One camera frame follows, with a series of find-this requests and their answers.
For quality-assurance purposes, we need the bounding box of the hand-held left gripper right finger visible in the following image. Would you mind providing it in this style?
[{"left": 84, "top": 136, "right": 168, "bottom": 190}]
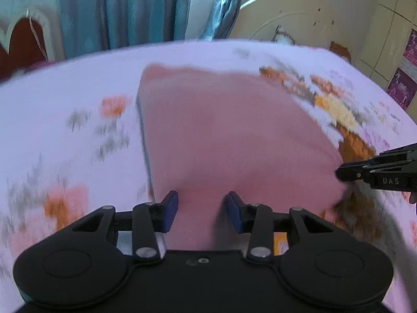
[{"left": 226, "top": 191, "right": 340, "bottom": 263}]

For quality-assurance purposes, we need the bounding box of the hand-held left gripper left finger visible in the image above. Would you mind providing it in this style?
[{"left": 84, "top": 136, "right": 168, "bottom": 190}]
[{"left": 68, "top": 191, "right": 179, "bottom": 263}]

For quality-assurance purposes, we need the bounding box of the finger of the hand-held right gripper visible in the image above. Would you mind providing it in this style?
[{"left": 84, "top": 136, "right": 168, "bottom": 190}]
[
  {"left": 379, "top": 144, "right": 417, "bottom": 163},
  {"left": 335, "top": 158, "right": 412, "bottom": 183}
]

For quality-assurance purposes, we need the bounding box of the pink shirt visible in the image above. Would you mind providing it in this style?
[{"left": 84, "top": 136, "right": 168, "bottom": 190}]
[{"left": 135, "top": 63, "right": 349, "bottom": 251}]

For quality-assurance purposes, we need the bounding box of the cream wooden headboard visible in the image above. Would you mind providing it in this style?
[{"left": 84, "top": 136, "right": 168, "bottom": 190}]
[{"left": 228, "top": 0, "right": 362, "bottom": 64}]

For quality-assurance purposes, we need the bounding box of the floral bed sheet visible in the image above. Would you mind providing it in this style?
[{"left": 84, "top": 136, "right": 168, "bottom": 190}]
[{"left": 0, "top": 39, "right": 417, "bottom": 313}]

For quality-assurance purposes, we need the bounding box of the grey blue tied curtain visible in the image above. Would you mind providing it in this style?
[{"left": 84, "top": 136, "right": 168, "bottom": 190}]
[{"left": 200, "top": 0, "right": 258, "bottom": 40}]

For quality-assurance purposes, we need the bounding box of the teal curtain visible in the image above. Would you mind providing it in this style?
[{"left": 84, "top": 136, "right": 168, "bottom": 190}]
[{"left": 59, "top": 0, "right": 194, "bottom": 53}]

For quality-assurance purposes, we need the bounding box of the pink wall poster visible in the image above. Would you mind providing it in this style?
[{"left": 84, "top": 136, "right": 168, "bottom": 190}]
[
  {"left": 402, "top": 29, "right": 417, "bottom": 69},
  {"left": 386, "top": 68, "right": 417, "bottom": 111}
]

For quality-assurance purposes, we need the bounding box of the white cable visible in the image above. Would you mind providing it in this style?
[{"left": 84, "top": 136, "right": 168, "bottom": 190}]
[{"left": 28, "top": 7, "right": 49, "bottom": 61}]

